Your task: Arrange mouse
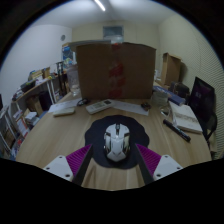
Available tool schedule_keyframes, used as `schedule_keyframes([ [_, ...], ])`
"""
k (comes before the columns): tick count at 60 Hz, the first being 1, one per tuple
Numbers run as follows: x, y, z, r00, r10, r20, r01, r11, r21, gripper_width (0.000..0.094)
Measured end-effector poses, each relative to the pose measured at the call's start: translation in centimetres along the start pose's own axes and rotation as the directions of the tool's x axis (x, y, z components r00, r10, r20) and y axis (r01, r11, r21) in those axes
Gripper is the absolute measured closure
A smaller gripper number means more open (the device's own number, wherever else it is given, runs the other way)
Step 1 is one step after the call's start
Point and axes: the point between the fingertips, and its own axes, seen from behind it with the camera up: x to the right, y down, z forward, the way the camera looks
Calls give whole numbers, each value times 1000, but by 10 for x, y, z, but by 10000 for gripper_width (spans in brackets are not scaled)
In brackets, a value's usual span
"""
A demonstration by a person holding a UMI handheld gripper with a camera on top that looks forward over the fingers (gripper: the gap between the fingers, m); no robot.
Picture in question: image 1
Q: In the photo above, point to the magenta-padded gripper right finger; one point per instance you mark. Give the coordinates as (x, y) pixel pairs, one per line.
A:
(151, 160)

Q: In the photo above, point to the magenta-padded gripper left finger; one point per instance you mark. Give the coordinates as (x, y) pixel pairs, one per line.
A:
(76, 160)

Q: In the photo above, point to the white and black computer mouse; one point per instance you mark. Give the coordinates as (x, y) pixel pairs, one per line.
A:
(116, 143)

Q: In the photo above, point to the black cloud-shaped mouse pad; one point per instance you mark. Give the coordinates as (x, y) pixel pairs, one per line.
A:
(95, 136)

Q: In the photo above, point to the black marker pen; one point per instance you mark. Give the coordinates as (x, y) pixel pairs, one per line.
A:
(176, 130)

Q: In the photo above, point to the small flat white box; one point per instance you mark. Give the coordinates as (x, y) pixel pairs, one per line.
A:
(64, 112)

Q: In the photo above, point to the small black gadget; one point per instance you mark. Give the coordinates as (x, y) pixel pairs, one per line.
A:
(145, 106)

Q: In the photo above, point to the white open book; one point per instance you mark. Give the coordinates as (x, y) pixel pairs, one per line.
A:
(186, 117)

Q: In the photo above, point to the white remote control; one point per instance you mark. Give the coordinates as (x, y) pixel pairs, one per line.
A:
(99, 106)

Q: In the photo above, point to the black binder clip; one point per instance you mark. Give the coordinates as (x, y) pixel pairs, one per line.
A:
(83, 101)

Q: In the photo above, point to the clear round container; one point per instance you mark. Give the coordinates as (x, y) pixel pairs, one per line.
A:
(160, 99)

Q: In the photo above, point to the dark blue book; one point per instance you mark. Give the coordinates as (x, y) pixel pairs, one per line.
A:
(175, 98)

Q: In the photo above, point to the cluttered shelf unit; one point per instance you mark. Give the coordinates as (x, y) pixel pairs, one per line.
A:
(26, 106)

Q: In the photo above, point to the clear plastic water bottle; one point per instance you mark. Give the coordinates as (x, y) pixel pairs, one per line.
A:
(73, 81)

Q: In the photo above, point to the black office chair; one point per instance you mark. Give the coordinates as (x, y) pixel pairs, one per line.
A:
(201, 98)

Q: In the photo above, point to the large brown cardboard box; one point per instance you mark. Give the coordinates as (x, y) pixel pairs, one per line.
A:
(96, 71)

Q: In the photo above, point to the tall open cardboard box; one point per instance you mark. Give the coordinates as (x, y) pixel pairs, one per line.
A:
(171, 68)

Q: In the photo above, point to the grey door window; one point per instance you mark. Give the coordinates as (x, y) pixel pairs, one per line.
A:
(113, 32)

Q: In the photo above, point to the ceiling tube light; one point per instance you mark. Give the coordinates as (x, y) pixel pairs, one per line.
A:
(99, 5)

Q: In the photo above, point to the round wall clock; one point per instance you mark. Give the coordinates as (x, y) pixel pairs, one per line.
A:
(62, 37)

